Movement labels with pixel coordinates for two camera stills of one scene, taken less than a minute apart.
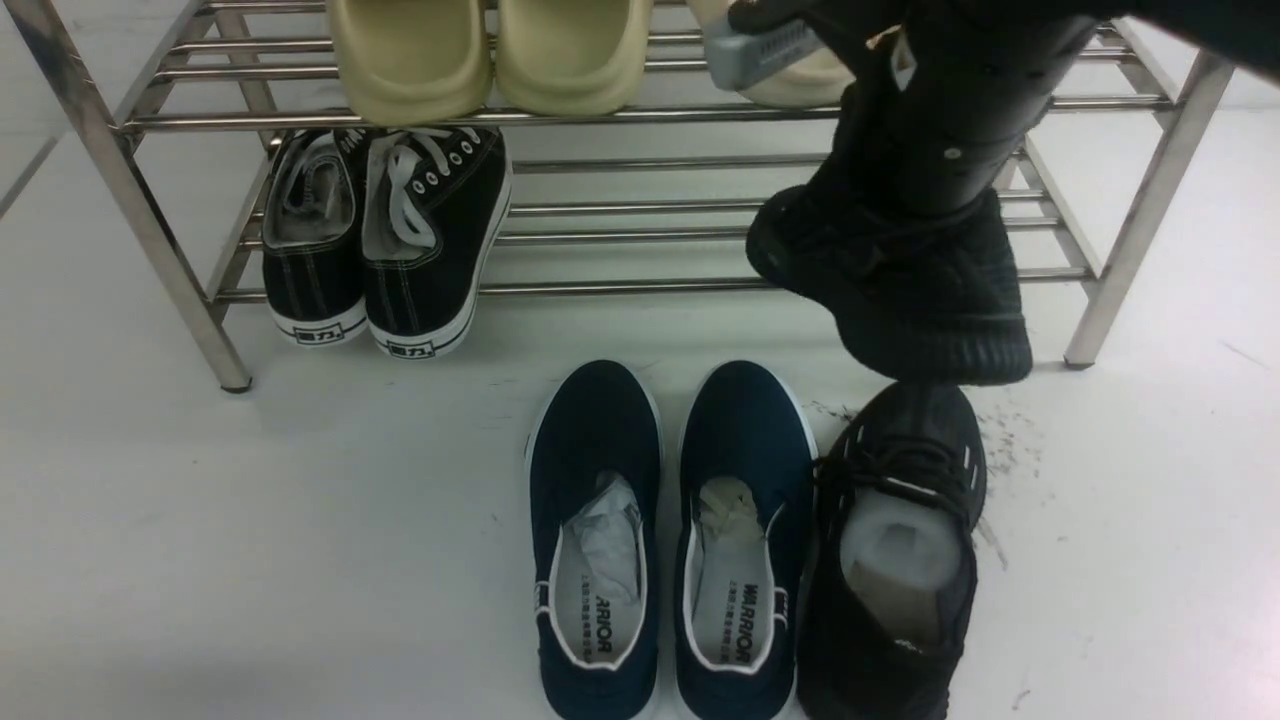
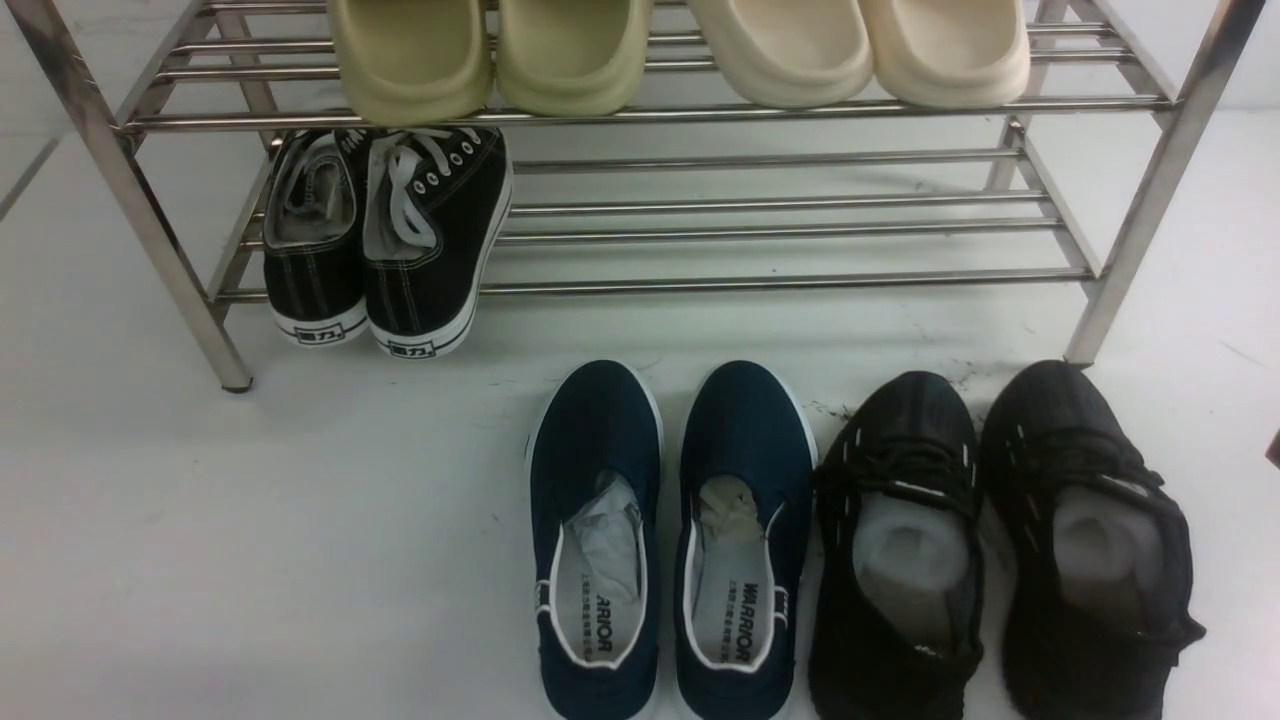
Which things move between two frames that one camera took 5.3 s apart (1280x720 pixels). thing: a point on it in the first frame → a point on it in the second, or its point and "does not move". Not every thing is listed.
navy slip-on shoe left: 594,463 does not move
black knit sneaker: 921,291 → 1095,556
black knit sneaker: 892,558 does not move
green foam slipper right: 569,57 does not move
